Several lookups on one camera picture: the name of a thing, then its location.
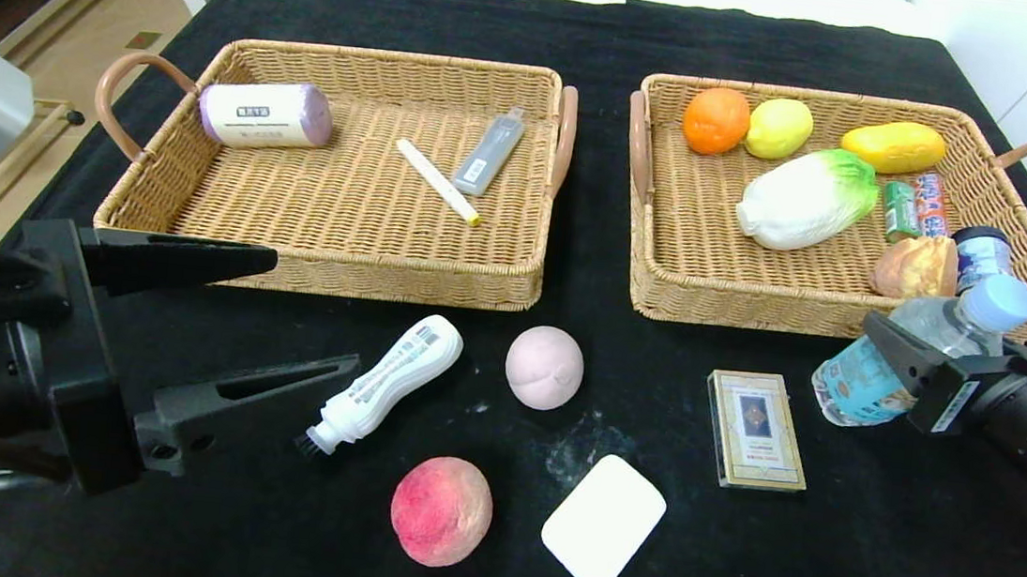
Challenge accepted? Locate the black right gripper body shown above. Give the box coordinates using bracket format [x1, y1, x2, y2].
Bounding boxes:
[901, 345, 1027, 475]

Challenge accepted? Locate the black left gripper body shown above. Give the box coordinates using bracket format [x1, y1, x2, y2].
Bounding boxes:
[0, 212, 168, 501]

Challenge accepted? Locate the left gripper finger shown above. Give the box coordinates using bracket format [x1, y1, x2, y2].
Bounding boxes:
[72, 225, 280, 311]
[128, 332, 362, 494]

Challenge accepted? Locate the clear water bottle blue cap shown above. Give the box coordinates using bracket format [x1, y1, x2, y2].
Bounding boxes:
[807, 257, 1027, 446]

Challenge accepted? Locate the white brush bottle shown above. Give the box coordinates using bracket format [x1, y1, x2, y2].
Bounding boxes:
[295, 303, 467, 470]

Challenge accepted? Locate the playing card box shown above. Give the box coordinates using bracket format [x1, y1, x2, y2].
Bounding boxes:
[698, 368, 818, 496]

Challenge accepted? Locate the pale pink peach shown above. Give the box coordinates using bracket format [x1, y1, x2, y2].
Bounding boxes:
[501, 322, 590, 416]

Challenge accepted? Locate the brown toy bread bun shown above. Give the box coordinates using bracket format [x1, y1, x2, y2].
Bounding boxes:
[869, 229, 962, 305]

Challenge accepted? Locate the dark blue jar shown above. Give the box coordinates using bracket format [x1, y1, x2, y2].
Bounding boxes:
[946, 223, 1017, 299]

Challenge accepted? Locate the green gum pack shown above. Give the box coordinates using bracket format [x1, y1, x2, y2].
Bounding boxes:
[877, 179, 926, 247]

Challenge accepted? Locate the orange candy pack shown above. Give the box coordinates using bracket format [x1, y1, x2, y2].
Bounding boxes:
[907, 171, 956, 240]

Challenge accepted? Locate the purple white bag roll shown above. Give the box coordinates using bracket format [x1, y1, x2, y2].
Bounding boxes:
[195, 73, 338, 158]

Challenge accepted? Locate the toy napa cabbage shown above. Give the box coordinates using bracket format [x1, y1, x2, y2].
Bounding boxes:
[732, 139, 883, 261]

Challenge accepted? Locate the yellow toy mango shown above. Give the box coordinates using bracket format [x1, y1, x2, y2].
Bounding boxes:
[838, 115, 949, 180]

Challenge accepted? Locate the red toy peach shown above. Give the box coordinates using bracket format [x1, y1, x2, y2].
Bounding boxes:
[385, 451, 499, 573]

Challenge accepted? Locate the yellow toy lemon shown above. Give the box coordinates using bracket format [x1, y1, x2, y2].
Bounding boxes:
[743, 95, 817, 164]

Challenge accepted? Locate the white pen with yellow tip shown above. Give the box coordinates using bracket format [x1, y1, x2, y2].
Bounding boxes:
[388, 138, 491, 229]

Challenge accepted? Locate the orange toy fruit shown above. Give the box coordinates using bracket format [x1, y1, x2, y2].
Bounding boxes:
[680, 84, 755, 159]

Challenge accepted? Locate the grey blade case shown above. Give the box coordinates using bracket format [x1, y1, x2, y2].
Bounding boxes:
[451, 101, 529, 202]

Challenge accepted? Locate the white soap bar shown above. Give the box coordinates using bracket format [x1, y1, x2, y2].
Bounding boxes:
[536, 448, 673, 577]

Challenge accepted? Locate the wicker basket with brown handles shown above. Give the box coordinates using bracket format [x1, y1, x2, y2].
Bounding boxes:
[78, 23, 584, 319]
[609, 70, 1027, 357]

